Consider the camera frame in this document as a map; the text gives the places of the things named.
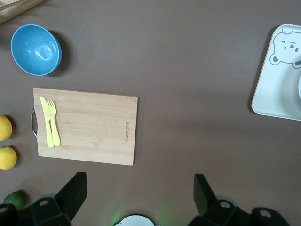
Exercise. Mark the blue bowl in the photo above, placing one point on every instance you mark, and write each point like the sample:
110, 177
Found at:
35, 49

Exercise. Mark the wooden cutting board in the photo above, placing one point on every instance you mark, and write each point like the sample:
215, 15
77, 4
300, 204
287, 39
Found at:
94, 127

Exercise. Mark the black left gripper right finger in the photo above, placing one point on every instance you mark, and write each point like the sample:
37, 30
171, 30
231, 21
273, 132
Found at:
218, 212

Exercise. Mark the yellow lemon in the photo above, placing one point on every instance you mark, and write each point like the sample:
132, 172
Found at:
7, 158
4, 128

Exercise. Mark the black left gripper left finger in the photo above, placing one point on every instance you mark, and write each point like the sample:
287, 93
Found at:
58, 209

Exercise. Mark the yellow plastic fork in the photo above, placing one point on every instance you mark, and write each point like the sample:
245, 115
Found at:
53, 122

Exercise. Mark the cream bear print tray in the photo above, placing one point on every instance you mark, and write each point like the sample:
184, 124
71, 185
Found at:
275, 89

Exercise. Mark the wooden drying rack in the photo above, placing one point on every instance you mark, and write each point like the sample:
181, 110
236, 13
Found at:
14, 8

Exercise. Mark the green lime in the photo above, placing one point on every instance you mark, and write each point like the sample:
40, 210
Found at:
14, 200

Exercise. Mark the yellow plastic knife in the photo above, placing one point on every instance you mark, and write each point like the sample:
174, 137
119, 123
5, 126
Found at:
45, 117

